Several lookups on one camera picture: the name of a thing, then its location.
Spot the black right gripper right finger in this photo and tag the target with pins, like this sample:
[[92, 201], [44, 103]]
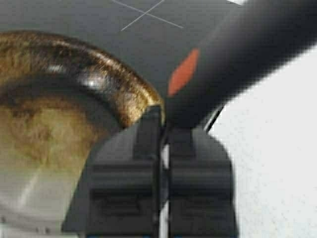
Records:
[[201, 186]]

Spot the black spatula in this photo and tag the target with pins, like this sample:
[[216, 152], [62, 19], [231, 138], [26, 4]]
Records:
[[250, 43]]

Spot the steel frying pan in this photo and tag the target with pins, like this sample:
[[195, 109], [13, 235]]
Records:
[[59, 97]]

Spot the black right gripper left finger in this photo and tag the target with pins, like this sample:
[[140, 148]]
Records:
[[117, 192]]

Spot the stainless steel stove black cooktop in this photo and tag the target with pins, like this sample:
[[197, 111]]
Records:
[[151, 36]]

